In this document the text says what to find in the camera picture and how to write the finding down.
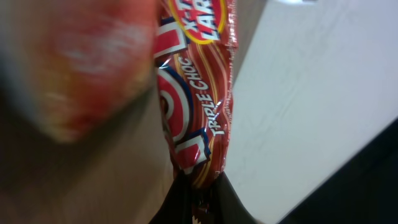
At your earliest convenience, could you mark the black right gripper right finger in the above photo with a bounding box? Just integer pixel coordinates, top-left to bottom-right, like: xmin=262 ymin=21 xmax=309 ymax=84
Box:
xmin=211 ymin=173 xmax=258 ymax=224

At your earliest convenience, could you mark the red chocolate bar wrapper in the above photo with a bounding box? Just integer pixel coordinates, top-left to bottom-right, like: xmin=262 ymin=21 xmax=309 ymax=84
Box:
xmin=155 ymin=0 xmax=238 ymax=189

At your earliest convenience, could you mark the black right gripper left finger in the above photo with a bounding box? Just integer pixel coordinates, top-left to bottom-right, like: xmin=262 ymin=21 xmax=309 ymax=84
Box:
xmin=149 ymin=171 xmax=192 ymax=224

